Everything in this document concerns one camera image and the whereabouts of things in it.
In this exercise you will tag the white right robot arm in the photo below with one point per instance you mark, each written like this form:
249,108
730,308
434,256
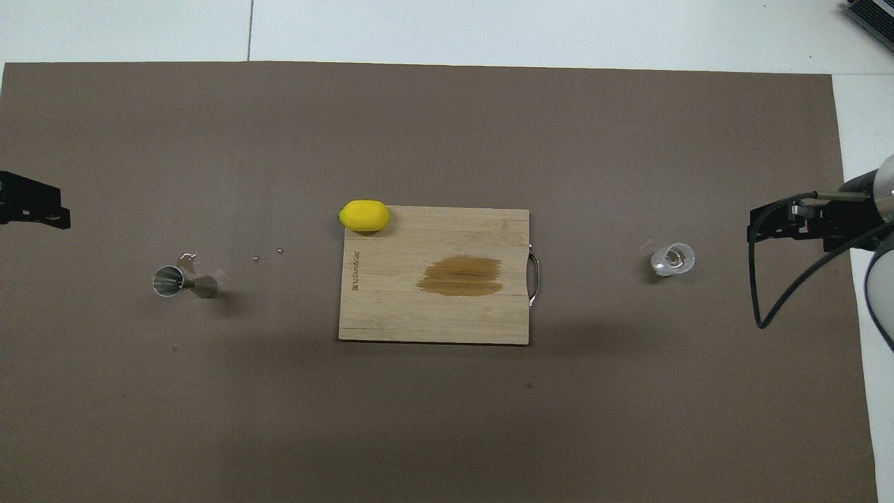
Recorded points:
883,293

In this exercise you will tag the clear glass cup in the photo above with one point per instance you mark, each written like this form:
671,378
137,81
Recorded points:
673,260

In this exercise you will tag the brown table mat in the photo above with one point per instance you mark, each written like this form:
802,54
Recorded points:
447,419

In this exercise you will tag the grey ribbed device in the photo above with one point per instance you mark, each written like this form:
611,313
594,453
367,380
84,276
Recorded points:
873,12

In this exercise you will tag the yellow lemon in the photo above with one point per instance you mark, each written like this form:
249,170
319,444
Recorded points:
364,216

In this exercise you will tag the wooden cutting board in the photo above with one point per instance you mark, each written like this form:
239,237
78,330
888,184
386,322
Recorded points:
433,314

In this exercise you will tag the steel double jigger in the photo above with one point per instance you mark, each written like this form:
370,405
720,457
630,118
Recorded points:
185,283

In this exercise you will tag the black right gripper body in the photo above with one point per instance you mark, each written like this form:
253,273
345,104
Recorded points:
845,223

